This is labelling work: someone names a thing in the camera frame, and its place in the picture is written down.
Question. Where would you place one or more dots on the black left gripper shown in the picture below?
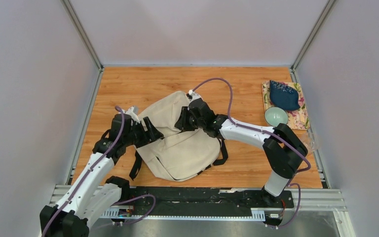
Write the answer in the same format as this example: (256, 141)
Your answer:
(152, 134)

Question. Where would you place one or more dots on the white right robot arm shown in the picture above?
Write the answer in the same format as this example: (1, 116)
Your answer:
(283, 149)

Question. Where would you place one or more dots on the clear drinking glass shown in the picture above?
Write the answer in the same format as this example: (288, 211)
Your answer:
(310, 141)

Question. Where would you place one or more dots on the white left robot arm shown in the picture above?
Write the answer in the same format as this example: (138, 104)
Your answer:
(76, 212)

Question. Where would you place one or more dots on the beige canvas backpack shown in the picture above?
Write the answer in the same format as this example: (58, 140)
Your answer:
(178, 156)

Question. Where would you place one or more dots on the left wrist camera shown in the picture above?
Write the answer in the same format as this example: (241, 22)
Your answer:
(132, 111)

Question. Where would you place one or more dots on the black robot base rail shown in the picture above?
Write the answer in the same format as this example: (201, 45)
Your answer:
(201, 203)

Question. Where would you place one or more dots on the floral placemat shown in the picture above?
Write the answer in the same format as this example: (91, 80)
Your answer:
(297, 119)

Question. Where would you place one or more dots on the light green ceramic bowl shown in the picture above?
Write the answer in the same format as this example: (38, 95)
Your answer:
(274, 116)

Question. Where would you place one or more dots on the dark blue embroidered pouch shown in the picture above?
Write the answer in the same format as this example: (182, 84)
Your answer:
(283, 96)

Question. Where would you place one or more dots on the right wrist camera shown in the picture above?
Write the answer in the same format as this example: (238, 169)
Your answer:
(194, 95)

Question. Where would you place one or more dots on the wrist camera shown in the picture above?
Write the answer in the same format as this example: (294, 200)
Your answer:
(194, 95)
(132, 111)

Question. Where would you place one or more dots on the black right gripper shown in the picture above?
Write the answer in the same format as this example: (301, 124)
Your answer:
(182, 124)

